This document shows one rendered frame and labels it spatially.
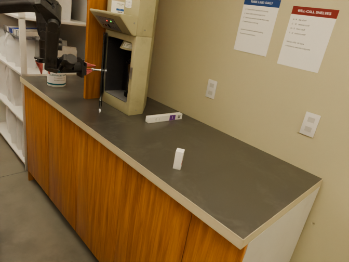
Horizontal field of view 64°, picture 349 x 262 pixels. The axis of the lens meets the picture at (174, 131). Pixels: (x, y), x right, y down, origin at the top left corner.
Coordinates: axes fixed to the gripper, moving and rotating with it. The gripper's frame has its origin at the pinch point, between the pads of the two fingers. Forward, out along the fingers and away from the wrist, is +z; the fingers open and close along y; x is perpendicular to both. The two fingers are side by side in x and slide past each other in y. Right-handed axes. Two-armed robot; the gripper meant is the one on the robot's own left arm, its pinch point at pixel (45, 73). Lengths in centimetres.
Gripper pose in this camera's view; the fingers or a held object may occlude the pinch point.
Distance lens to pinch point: 194.4
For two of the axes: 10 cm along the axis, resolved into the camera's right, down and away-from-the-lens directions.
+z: -1.4, 9.2, 3.7
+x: -6.8, -3.7, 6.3
